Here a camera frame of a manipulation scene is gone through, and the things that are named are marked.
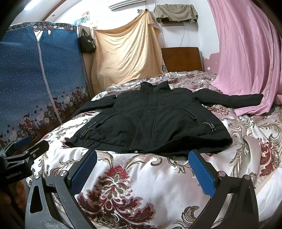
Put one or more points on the floral satin bedspread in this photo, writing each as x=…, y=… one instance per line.
x=150, y=191

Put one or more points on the olive green hanging cloth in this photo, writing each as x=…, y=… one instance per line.
x=175, y=12

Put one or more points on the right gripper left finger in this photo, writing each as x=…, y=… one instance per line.
x=41, y=211

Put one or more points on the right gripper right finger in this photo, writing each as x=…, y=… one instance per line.
x=242, y=211

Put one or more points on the left hand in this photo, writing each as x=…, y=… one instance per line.
x=20, y=196

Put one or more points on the black hanging bag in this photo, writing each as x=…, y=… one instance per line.
x=86, y=43

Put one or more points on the beige hanging cloth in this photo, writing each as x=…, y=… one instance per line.
x=126, y=53

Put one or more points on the white air conditioner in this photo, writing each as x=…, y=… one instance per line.
x=122, y=4

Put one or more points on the brown wooden headboard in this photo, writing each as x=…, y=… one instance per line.
x=180, y=59

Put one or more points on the black padded jacket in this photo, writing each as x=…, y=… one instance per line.
x=160, y=120

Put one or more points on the pink curtain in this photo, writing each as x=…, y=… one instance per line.
x=250, y=54

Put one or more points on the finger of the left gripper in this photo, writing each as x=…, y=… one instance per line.
x=33, y=151
x=15, y=146

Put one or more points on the blue fabric wardrobe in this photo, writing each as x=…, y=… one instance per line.
x=43, y=79

